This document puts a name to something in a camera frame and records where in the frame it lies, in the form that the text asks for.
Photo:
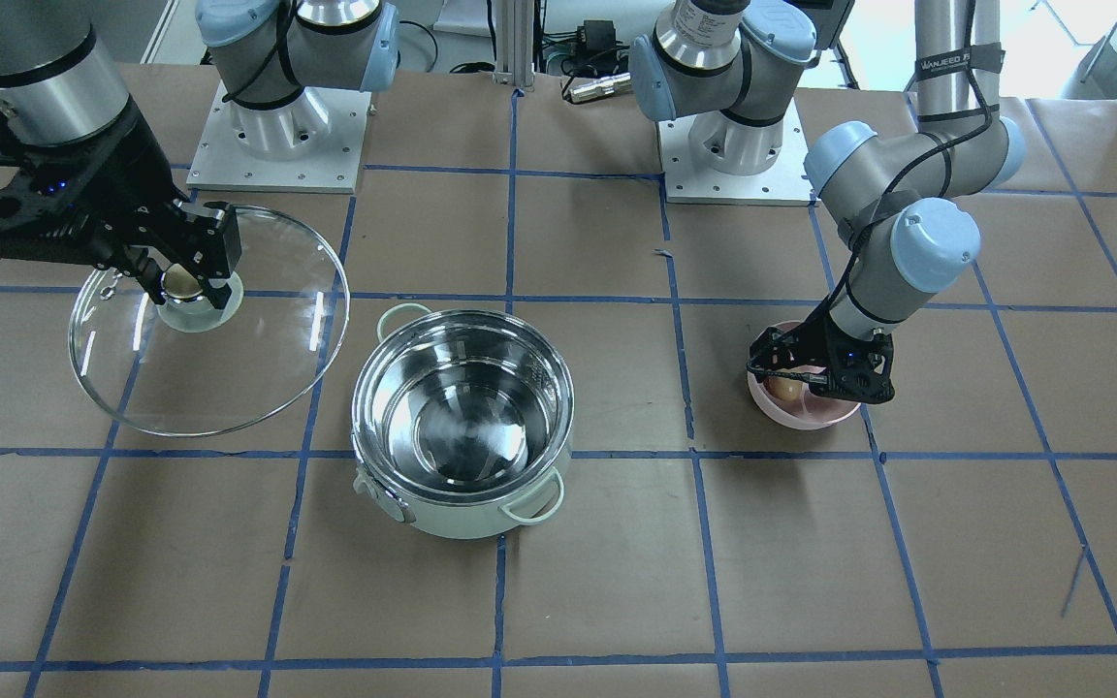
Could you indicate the steel pot with green body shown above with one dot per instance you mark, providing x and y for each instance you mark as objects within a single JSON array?
[{"x": 461, "y": 422}]

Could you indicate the beige egg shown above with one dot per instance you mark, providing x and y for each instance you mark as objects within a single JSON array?
[{"x": 785, "y": 390}]

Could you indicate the aluminium frame post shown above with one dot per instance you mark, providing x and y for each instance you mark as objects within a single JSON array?
[{"x": 514, "y": 32}]

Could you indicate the pink bowl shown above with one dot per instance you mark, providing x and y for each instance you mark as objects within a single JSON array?
[{"x": 808, "y": 414}]

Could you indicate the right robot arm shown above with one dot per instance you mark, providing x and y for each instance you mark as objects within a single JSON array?
[{"x": 58, "y": 84}]

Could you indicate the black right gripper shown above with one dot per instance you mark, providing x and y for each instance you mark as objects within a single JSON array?
[{"x": 122, "y": 184}]

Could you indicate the black power adapter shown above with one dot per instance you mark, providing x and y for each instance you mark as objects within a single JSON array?
[{"x": 595, "y": 35}]

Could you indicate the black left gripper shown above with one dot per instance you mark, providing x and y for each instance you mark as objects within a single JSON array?
[{"x": 832, "y": 386}]

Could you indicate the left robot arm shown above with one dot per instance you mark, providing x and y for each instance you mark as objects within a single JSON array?
[{"x": 735, "y": 66}]

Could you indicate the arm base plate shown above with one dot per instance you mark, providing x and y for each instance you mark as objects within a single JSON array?
[
  {"x": 313, "y": 145},
  {"x": 708, "y": 159}
]

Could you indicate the glass pot lid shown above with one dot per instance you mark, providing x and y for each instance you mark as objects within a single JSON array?
[{"x": 184, "y": 368}]

